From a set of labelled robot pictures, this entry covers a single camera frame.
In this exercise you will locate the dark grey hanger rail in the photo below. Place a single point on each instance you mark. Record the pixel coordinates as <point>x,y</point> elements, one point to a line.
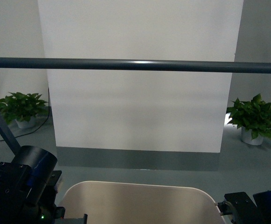
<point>129,64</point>

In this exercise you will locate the left potted green plant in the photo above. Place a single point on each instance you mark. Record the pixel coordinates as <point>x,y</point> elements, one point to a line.
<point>22,108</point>

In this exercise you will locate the right potted green plant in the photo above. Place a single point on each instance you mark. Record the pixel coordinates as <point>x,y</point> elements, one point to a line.
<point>252,116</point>

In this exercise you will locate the potted green plant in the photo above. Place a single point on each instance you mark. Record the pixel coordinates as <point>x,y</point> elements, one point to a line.
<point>22,108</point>
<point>252,116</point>

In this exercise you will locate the dark grey rack leg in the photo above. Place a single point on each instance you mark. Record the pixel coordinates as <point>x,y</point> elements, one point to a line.
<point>8,136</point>

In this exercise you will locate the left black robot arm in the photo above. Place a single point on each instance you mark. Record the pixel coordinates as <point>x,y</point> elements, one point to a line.
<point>28,189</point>

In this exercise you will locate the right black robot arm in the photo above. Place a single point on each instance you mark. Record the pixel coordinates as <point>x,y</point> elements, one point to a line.
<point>241,209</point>

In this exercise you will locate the beige plastic laundry hamper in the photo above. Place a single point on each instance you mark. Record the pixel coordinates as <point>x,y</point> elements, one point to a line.
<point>129,203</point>

